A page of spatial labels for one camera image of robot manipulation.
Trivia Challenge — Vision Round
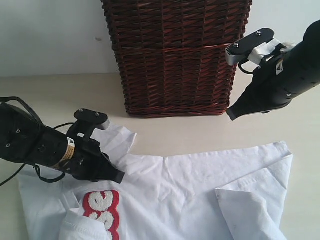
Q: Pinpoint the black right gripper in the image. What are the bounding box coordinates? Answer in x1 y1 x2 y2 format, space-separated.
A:
226 54 292 121

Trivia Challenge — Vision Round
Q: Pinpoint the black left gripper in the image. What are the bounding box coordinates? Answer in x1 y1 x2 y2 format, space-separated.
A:
32 122 125 184

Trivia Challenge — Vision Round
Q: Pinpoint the white t-shirt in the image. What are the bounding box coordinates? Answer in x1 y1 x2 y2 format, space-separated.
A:
18 124 293 240

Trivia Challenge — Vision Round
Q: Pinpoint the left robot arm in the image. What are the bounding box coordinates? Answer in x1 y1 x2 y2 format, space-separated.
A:
0 103 125 184

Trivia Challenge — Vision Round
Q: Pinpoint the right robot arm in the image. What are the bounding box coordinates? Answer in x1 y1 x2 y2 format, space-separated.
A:
225 21 320 121

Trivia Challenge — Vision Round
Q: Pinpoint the dark brown wicker basket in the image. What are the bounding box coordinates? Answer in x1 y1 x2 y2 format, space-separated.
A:
102 0 252 118

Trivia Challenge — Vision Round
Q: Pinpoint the black right camera cable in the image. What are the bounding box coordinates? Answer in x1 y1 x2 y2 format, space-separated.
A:
237 58 261 76

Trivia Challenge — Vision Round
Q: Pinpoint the black camera cable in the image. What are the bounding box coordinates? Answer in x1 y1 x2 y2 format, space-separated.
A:
0 96 76 187
237 58 261 76

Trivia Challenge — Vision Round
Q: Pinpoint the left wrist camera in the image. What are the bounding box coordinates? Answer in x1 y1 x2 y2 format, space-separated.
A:
69 108 109 141

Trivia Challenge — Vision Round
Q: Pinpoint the black left camera cable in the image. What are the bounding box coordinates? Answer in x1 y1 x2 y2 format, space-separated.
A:
0 96 76 187

